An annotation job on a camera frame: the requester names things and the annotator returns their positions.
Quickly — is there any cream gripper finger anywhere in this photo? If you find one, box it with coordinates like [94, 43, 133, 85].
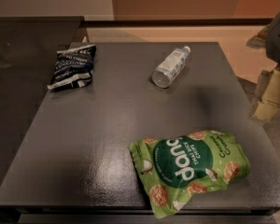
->
[246, 25, 269, 49]
[251, 64, 280, 121]

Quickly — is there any green rice chip bag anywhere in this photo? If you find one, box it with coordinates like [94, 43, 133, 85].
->
[130, 130, 251, 218]

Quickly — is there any blue chip bag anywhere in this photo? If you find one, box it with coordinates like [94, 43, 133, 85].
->
[48, 45, 96, 91]

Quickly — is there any clear plastic water bottle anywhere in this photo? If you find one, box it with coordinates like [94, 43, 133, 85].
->
[152, 46, 191, 89]

